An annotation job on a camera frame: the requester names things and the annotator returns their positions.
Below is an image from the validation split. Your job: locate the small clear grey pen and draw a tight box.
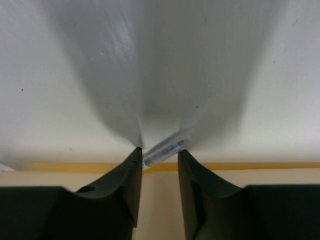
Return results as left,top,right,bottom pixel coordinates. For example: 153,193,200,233
142,131,193,172

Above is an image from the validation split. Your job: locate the beige compartment tray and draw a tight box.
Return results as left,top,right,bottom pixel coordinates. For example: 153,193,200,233
0,168,320,240

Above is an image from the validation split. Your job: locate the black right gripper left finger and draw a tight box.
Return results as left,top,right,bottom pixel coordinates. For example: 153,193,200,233
0,147,143,240

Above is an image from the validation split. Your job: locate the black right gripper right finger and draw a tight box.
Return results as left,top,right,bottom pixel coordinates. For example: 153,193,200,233
178,150,320,240

